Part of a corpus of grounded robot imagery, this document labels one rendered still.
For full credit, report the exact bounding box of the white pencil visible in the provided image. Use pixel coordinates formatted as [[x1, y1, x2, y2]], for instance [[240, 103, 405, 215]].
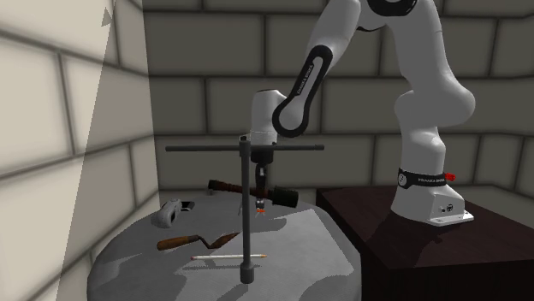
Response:
[[190, 253, 269, 262]]

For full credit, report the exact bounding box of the grey handheld device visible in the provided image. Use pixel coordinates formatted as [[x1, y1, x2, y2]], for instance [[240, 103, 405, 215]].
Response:
[[150, 198, 196, 229]]

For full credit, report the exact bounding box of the rusty brown tool black end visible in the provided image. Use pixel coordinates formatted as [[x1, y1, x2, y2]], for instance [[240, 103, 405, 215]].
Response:
[[207, 178, 300, 209]]

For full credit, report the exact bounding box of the dark brown robot stand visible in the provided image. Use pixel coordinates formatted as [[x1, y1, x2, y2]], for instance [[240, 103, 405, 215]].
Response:
[[315, 185, 534, 301]]

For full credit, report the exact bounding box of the dark grey T-shaped wrench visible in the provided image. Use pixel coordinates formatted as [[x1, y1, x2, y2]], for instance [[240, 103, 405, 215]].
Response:
[[164, 135, 325, 286]]

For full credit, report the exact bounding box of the grey round table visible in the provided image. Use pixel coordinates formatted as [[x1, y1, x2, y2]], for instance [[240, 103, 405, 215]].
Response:
[[86, 192, 363, 301]]

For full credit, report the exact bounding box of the rusty trowel brown handle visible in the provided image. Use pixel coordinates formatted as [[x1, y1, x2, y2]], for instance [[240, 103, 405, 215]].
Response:
[[156, 231, 242, 252]]

